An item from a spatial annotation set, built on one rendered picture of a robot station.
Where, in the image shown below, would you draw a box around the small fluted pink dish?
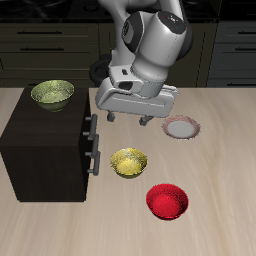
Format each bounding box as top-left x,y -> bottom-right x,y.
161,114 -> 202,141

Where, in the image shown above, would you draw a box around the dark olive kitchen cupboards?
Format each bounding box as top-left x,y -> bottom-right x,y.
0,20 -> 218,89

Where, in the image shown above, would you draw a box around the grey cabinet drawer handle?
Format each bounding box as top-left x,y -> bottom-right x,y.
82,113 -> 99,140
83,133 -> 101,158
87,151 -> 102,177

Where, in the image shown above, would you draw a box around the dark wooden cabinet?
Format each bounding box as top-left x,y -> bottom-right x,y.
0,87 -> 101,203

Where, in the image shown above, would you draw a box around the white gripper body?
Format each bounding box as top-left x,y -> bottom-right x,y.
95,77 -> 179,119

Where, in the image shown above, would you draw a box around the dark grey kitchen drawers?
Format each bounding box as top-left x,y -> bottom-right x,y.
205,20 -> 256,89

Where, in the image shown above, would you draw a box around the yellow bowl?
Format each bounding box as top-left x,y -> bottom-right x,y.
109,147 -> 149,180

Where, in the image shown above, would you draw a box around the green bowl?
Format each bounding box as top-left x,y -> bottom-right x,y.
30,79 -> 76,113

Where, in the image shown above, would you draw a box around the red bowl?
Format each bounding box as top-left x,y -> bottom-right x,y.
145,182 -> 190,221

